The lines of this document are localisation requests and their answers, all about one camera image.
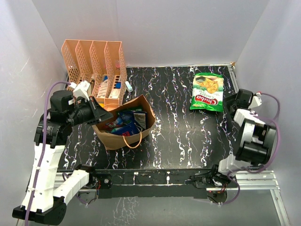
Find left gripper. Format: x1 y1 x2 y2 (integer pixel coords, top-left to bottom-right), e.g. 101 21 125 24
67 95 114 126

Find blue snack packet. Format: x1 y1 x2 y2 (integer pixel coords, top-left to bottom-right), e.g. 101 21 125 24
110 110 148 137

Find brown paper bag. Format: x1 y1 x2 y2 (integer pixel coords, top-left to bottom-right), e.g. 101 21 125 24
92 95 155 150

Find green Chuba chips bag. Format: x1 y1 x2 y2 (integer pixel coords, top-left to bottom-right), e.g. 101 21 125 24
190 73 224 112

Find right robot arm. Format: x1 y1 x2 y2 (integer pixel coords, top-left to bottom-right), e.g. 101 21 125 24
189 89 277 189

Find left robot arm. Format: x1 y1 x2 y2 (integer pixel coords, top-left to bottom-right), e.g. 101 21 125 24
12 90 113 226

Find snack packets inside bag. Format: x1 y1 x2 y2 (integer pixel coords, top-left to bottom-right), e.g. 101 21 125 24
103 107 144 135

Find white label cards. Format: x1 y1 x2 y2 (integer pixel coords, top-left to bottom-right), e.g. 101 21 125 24
96 75 121 99

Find small white blue stapler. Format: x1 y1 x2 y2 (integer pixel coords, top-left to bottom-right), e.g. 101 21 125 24
125 81 133 93

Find orange plastic file organizer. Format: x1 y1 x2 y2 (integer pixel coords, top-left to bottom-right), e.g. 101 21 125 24
61 39 127 110

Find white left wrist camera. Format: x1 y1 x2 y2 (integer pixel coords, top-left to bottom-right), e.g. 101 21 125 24
69 80 91 100

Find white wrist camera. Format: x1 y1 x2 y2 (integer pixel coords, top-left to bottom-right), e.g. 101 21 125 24
69 80 91 100
248 92 262 109

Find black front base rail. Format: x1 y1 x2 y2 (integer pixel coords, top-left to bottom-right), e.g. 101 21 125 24
93 169 213 199

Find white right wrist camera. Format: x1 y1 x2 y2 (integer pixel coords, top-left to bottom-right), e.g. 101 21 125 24
248 92 262 109

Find aluminium table frame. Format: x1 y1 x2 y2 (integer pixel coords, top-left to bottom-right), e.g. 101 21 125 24
25 61 291 226

